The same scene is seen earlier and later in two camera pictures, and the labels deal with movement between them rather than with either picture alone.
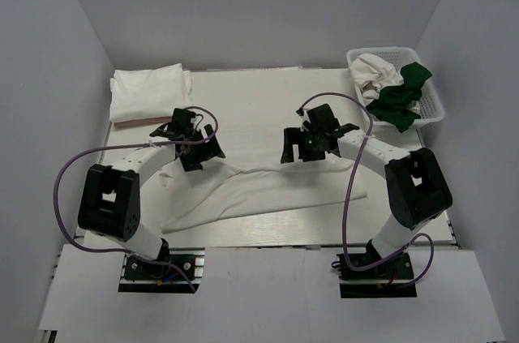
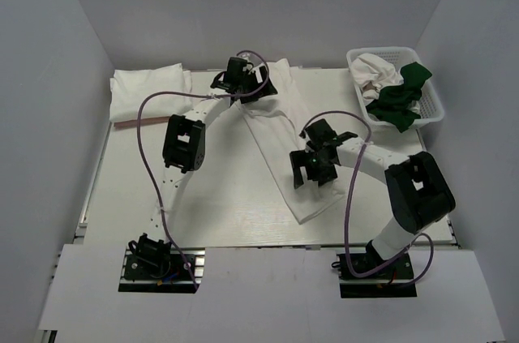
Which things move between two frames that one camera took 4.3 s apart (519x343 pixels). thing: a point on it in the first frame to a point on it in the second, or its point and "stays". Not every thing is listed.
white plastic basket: x=430 y=105 stays
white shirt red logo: x=224 y=190 to x=279 y=123
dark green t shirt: x=392 y=106 stays
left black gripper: x=208 y=151 to x=265 y=89
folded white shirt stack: x=149 y=93 stays
